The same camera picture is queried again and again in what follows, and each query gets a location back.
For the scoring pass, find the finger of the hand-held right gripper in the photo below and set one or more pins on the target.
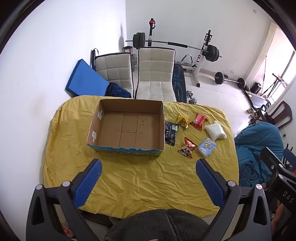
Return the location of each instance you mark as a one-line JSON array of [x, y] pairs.
[[275, 162], [291, 154]]

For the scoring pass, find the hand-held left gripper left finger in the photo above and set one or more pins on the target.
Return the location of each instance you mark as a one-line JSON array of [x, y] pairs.
[[87, 183]]

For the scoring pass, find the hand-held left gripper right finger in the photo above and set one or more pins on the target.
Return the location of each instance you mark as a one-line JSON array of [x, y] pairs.
[[209, 183]]

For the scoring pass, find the light blue tissue pack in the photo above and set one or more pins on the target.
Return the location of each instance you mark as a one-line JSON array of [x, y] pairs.
[[207, 147]]

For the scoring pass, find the orange panda snack packet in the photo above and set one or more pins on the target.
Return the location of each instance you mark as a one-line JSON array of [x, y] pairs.
[[187, 148]]

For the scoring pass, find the white soft bag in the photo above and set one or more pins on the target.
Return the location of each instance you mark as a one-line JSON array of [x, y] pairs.
[[215, 131]]

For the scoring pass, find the red snack packet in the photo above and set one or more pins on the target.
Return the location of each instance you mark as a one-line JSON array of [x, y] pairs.
[[198, 121]]

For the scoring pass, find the black snack packet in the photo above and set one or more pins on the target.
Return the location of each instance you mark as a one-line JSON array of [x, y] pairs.
[[171, 133]]

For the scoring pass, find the cardboard box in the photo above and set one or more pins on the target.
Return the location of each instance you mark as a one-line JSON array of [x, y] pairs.
[[129, 129]]

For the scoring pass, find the yellow snack packet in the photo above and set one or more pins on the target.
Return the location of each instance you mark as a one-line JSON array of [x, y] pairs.
[[182, 120]]

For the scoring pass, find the teal blanket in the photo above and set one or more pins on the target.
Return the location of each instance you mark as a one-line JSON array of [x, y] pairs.
[[256, 143]]

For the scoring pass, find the dark wooden chair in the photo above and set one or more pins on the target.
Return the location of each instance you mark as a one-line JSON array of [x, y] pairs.
[[283, 113]]

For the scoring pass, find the yellow tablecloth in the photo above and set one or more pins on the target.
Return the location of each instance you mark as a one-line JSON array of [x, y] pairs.
[[150, 180]]

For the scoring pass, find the black floor board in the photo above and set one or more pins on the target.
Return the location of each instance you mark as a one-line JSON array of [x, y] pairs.
[[256, 98]]

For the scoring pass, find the grey fleece clothing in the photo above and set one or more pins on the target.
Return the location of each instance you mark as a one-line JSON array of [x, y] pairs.
[[157, 224]]

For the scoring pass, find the black speaker box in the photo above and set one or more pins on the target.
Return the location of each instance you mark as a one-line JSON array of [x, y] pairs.
[[257, 88]]

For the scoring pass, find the black tripod stand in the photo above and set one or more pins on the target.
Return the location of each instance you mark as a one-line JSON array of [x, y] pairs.
[[276, 80]]

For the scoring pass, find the black dumbbell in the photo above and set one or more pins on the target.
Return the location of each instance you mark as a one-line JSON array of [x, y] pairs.
[[192, 100]]

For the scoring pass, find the short barbell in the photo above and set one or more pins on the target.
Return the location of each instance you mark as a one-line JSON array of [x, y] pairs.
[[229, 80]]

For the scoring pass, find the dark blue cloth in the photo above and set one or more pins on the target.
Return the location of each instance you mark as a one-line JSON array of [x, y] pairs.
[[116, 91]]

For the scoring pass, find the blue foam mat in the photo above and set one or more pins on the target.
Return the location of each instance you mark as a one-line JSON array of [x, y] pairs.
[[85, 81]]

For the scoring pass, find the small white padded chair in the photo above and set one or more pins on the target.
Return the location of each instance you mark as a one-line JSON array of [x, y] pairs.
[[115, 71]]

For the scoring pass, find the large white padded chair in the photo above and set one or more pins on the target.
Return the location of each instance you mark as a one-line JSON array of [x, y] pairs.
[[155, 69]]

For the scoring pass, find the long barbell with black plates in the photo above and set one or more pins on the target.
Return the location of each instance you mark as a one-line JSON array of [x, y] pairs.
[[161, 42]]

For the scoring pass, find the black red device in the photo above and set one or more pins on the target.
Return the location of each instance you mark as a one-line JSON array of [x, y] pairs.
[[152, 23]]

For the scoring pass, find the black folded frame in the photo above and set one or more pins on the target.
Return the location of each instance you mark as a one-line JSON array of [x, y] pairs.
[[93, 58]]

